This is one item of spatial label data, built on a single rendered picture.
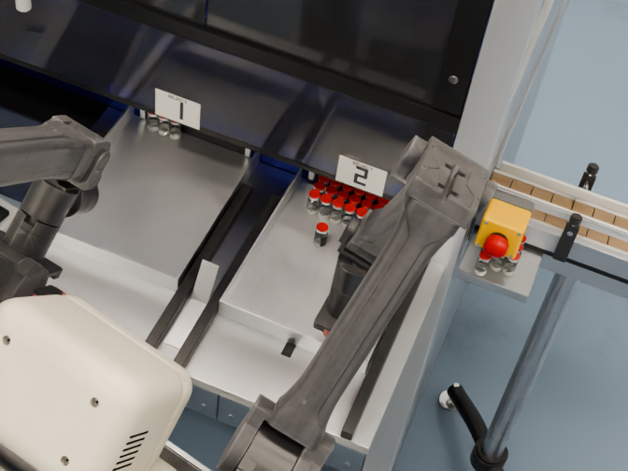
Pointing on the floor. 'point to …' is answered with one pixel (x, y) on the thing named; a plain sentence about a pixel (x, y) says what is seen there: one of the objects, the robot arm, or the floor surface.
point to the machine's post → (495, 101)
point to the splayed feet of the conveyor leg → (456, 397)
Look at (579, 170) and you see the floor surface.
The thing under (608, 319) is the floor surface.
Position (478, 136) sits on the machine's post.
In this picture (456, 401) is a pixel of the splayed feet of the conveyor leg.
